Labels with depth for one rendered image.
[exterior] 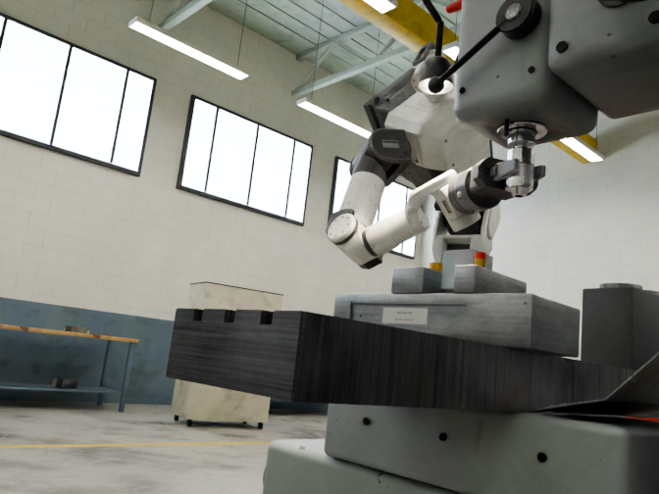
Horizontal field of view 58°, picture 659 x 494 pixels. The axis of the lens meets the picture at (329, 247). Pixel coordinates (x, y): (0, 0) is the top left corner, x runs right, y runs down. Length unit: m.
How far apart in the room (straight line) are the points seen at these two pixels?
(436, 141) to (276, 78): 9.35
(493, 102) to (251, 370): 0.66
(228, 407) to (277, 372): 6.59
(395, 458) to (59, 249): 7.73
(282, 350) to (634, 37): 0.66
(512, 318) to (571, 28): 0.45
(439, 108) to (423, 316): 0.82
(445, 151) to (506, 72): 0.55
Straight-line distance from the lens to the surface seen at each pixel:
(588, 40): 0.99
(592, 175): 11.42
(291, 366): 0.54
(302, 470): 1.13
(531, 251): 11.55
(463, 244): 1.83
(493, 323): 0.82
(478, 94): 1.08
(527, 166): 1.09
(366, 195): 1.45
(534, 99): 1.03
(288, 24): 10.48
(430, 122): 1.57
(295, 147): 10.68
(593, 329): 1.49
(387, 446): 0.97
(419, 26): 7.69
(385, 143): 1.53
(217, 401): 7.08
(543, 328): 0.83
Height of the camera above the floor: 0.87
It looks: 11 degrees up
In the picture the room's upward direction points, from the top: 6 degrees clockwise
